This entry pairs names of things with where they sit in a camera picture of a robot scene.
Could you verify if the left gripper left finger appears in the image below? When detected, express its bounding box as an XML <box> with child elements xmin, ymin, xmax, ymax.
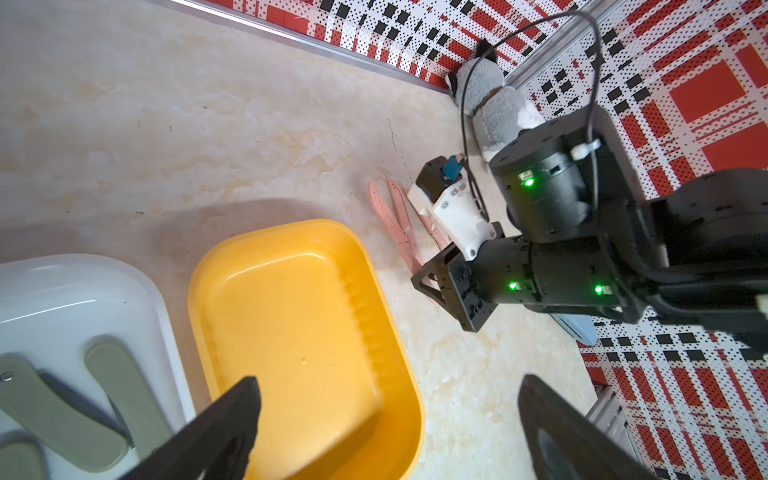
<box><xmin>123</xmin><ymin>376</ymin><xmax>262</xmax><ymax>479</ymax></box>

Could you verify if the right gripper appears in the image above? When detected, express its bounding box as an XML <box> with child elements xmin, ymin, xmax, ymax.
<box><xmin>411</xmin><ymin>236</ymin><xmax>534</xmax><ymax>332</ymax></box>

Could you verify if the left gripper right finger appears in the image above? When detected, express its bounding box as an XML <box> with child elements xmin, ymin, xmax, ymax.
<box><xmin>518</xmin><ymin>374</ymin><xmax>654</xmax><ymax>479</ymax></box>

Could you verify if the green folding knife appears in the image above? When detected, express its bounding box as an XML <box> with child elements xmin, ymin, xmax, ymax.
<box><xmin>84</xmin><ymin>340</ymin><xmax>173</xmax><ymax>461</ymax></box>
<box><xmin>1</xmin><ymin>441</ymin><xmax>48</xmax><ymax>480</ymax></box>
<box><xmin>1</xmin><ymin>356</ymin><xmax>129</xmax><ymax>473</ymax></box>

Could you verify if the pink fruit knife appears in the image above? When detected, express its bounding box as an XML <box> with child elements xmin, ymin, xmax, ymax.
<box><xmin>387</xmin><ymin>179</ymin><xmax>423</xmax><ymax>265</ymax></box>
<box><xmin>407</xmin><ymin>184</ymin><xmax>450</xmax><ymax>250</ymax></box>
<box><xmin>368</xmin><ymin>181</ymin><xmax>423</xmax><ymax>274</ymax></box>

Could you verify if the yellow plastic storage box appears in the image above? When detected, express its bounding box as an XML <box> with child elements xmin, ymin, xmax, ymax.
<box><xmin>187</xmin><ymin>219</ymin><xmax>425</xmax><ymax>479</ymax></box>

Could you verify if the white plastic storage box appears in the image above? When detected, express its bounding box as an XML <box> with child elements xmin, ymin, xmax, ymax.
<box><xmin>0</xmin><ymin>253</ymin><xmax>197</xmax><ymax>480</ymax></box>

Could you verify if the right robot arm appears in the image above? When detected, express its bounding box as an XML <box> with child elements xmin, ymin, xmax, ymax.
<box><xmin>411</xmin><ymin>107</ymin><xmax>767</xmax><ymax>354</ymax></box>

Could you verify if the blue oval pad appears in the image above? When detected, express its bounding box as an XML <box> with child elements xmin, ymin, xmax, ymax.
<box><xmin>550</xmin><ymin>313</ymin><xmax>598</xmax><ymax>347</ymax></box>

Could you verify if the grey white plush toy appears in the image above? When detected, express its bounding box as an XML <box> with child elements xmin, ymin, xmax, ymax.
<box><xmin>445</xmin><ymin>40</ymin><xmax>545</xmax><ymax>162</ymax></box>

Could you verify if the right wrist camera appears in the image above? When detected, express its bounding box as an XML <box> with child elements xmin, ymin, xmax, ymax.
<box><xmin>407</xmin><ymin>154</ymin><xmax>496</xmax><ymax>261</ymax></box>

